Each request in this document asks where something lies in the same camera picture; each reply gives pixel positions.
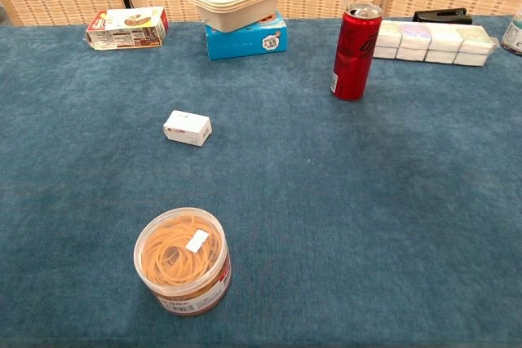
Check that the red soda can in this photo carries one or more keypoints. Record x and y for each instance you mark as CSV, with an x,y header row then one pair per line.
x,y
355,54

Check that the blue table cloth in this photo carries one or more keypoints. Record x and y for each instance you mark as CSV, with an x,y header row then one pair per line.
x,y
285,201

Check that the small white cardboard box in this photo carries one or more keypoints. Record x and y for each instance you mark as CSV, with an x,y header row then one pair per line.
x,y
187,126

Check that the blue tissue box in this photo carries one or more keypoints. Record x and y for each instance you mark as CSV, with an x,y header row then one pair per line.
x,y
240,42

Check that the clear jar of rubber bands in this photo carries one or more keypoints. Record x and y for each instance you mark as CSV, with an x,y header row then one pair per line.
x,y
179,258

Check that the cream lidded lunch box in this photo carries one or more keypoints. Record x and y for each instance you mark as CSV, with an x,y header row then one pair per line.
x,y
236,1

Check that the red and white snack box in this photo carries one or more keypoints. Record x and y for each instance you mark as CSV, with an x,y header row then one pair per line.
x,y
126,30

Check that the white tissue packs bundle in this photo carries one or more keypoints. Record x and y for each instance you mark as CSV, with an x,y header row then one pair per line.
x,y
436,44

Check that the black stapler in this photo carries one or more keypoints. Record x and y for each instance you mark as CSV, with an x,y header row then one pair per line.
x,y
442,17

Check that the clear plastic bottle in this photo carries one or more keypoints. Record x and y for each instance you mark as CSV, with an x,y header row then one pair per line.
x,y
514,36

